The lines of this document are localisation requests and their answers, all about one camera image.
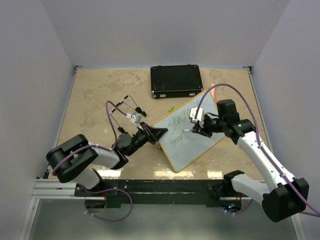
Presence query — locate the metal wire easel stand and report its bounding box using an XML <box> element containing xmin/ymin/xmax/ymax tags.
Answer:
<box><xmin>105</xmin><ymin>94</ymin><xmax>147</xmax><ymax>134</ymax></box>

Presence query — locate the pink small object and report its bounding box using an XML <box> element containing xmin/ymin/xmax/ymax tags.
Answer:
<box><xmin>210</xmin><ymin>83</ymin><xmax>215</xmax><ymax>99</ymax></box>

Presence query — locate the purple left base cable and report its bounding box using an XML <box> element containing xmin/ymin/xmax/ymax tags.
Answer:
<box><xmin>82</xmin><ymin>187</ymin><xmax>133</xmax><ymax>222</ymax></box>

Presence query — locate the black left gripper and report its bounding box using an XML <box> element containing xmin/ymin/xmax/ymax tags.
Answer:
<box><xmin>126</xmin><ymin>121</ymin><xmax>168</xmax><ymax>157</ymax></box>

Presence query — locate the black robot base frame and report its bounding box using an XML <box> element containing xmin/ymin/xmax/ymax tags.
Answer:
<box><xmin>74</xmin><ymin>179</ymin><xmax>247</xmax><ymax>212</ymax></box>

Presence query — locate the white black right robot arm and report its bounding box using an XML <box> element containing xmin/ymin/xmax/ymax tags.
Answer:
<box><xmin>189</xmin><ymin>99</ymin><xmax>309</xmax><ymax>223</ymax></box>

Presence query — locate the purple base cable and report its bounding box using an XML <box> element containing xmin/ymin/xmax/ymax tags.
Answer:
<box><xmin>223</xmin><ymin>198</ymin><xmax>253</xmax><ymax>216</ymax></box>
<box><xmin>82</xmin><ymin>187</ymin><xmax>133</xmax><ymax>222</ymax></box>

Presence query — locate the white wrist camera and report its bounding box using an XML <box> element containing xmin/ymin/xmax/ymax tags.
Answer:
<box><xmin>189</xmin><ymin>107</ymin><xmax>205</xmax><ymax>127</ymax></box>
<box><xmin>130</xmin><ymin>113</ymin><xmax>142</xmax><ymax>125</ymax></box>

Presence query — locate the black hard case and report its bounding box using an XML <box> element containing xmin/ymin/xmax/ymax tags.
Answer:
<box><xmin>150</xmin><ymin>64</ymin><xmax>204</xmax><ymax>99</ymax></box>

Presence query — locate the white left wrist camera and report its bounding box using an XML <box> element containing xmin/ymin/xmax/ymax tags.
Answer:
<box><xmin>130</xmin><ymin>113</ymin><xmax>142</xmax><ymax>125</ymax></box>

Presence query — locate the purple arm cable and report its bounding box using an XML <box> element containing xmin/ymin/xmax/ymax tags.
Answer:
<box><xmin>51</xmin><ymin>100</ymin><xmax>133</xmax><ymax>176</ymax></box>
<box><xmin>196</xmin><ymin>83</ymin><xmax>320</xmax><ymax>218</ymax></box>

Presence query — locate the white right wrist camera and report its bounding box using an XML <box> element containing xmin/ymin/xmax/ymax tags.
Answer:
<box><xmin>189</xmin><ymin>107</ymin><xmax>205</xmax><ymax>127</ymax></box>

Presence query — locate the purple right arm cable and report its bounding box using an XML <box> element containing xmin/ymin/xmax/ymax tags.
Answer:
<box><xmin>196</xmin><ymin>83</ymin><xmax>320</xmax><ymax>218</ymax></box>

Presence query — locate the yellow framed whiteboard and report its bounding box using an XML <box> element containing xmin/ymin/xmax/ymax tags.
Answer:
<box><xmin>152</xmin><ymin>91</ymin><xmax>225</xmax><ymax>173</ymax></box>

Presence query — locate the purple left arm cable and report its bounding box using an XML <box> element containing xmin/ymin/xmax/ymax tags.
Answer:
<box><xmin>51</xmin><ymin>100</ymin><xmax>133</xmax><ymax>176</ymax></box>

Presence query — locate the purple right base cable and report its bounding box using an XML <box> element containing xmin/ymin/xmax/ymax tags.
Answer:
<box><xmin>223</xmin><ymin>198</ymin><xmax>253</xmax><ymax>216</ymax></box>

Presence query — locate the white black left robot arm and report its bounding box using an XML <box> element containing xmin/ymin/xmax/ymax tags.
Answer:
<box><xmin>46</xmin><ymin>122</ymin><xmax>168</xmax><ymax>196</ymax></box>

